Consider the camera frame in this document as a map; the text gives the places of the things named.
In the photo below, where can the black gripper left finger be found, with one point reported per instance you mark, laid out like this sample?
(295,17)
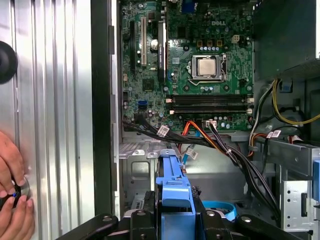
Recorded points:
(140,225)

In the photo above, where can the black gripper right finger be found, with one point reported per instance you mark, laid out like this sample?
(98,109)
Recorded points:
(212,225)

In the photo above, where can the hard disk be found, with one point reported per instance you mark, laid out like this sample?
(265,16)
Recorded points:
(175,197)

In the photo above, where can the silver metal disk bay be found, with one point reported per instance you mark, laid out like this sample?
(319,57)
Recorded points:
(140,170)

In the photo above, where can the person's bare hand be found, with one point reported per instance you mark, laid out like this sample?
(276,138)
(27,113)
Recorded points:
(17,222)
(10,162)

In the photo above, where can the silver metal drive cage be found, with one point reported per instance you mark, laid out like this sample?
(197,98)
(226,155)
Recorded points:
(292,200)

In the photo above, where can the blue plastic drive latch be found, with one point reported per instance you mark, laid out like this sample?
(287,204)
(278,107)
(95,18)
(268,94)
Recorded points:
(317,180)

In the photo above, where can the black RAM slot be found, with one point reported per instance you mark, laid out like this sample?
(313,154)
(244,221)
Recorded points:
(207,100)
(207,106)
(207,96)
(207,111)

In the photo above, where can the black PC case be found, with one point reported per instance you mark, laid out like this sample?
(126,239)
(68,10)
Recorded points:
(101,100)

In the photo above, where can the silver CPU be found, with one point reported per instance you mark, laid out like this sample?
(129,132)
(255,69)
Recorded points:
(208,67)

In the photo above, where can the CPU socket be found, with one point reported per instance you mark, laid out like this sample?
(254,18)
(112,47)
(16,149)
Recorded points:
(193,65)

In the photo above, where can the black graphics card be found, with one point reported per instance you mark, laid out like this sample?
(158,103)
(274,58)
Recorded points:
(162,55)

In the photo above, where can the green motherboard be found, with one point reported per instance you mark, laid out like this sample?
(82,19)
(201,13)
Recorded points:
(235,50)

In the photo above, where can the black expansion slot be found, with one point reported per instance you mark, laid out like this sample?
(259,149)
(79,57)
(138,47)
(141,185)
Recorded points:
(132,47)

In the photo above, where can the white expansion slot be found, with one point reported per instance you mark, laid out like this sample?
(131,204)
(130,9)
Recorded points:
(143,42)

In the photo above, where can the grey power supply box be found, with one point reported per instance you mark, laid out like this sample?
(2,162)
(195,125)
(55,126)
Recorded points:
(282,37)

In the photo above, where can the black round knob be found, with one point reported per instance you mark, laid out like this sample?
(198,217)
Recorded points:
(7,62)

